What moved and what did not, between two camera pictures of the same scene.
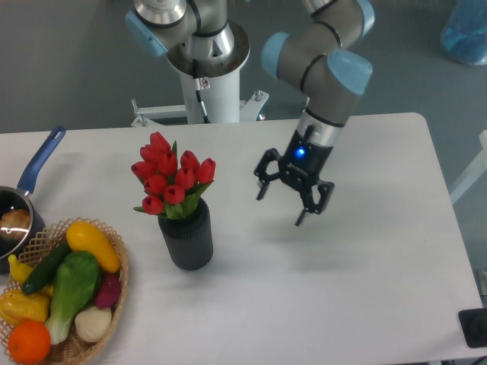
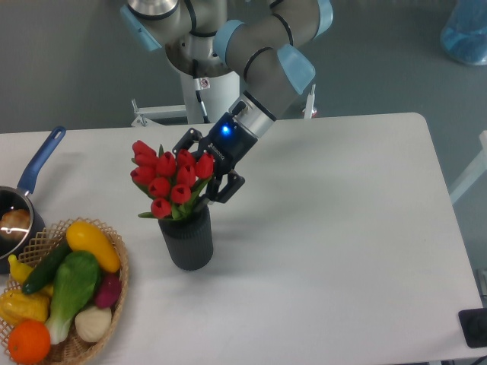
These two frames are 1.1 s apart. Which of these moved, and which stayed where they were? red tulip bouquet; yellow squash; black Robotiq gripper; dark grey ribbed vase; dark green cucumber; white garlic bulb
Moved: red tulip bouquet; black Robotiq gripper
Stayed: white garlic bulb; yellow squash; dark grey ribbed vase; dark green cucumber
